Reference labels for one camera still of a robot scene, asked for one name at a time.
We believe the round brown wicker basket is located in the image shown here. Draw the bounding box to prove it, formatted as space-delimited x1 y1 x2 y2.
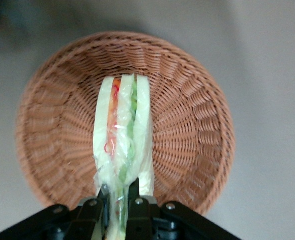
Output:
14 30 237 217

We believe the triangle sandwich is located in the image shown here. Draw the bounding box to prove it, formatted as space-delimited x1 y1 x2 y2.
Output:
91 73 156 240

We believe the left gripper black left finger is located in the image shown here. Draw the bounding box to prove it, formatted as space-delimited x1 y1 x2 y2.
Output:
69 184 109 240

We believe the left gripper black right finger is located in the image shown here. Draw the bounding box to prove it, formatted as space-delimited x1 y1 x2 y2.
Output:
126 177 161 240

